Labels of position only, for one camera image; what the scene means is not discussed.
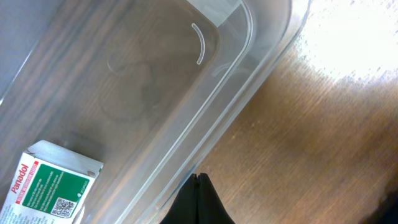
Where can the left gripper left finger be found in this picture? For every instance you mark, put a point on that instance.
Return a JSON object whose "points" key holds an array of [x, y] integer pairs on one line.
{"points": [[184, 208]]}

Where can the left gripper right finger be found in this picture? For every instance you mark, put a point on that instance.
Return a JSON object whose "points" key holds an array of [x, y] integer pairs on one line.
{"points": [[210, 209]]}

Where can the white green medicine box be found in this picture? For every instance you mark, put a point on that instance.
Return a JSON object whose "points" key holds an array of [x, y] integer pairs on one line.
{"points": [[50, 186]]}

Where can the clear plastic container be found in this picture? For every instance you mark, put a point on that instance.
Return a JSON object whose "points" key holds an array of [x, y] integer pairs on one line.
{"points": [[147, 87]]}

